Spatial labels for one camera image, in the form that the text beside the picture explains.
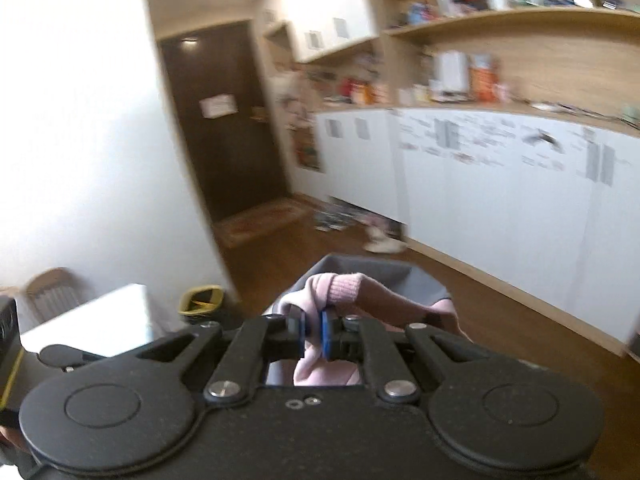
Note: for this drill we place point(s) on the pink grey cream sweatshirt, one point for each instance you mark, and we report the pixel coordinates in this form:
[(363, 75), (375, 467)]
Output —
[(393, 292)]

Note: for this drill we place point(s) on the white upper wall cabinet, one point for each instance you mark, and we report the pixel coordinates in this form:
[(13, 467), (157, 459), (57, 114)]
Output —
[(317, 28)]

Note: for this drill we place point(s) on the white lower cabinet row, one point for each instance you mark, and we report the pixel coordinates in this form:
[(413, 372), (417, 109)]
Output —
[(542, 210)]

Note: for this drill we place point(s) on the dark brown wooden door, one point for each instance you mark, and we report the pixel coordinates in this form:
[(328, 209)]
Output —
[(235, 158)]

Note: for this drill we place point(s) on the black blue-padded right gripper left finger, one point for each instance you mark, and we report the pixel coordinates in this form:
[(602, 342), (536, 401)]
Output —
[(260, 341)]

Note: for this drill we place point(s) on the brown wooden chair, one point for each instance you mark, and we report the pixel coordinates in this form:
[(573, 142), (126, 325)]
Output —
[(53, 293)]

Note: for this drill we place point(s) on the patterned door mat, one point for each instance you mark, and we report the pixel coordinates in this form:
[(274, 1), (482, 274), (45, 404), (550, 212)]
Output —
[(259, 221)]

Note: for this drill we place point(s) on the wooden wall shelf unit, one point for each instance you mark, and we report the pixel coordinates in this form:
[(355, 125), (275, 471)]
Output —
[(583, 53)]

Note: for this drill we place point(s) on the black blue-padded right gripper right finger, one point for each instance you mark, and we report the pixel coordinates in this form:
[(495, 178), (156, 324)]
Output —
[(365, 342)]

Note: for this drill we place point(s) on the white paper on door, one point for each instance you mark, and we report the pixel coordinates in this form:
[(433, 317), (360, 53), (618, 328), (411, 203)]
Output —
[(218, 106)]

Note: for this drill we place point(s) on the yellow black bin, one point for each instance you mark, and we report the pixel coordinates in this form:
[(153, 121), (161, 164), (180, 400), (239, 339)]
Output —
[(201, 304)]

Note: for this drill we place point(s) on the white shoe on floor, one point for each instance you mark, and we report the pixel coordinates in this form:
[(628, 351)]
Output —
[(379, 242)]

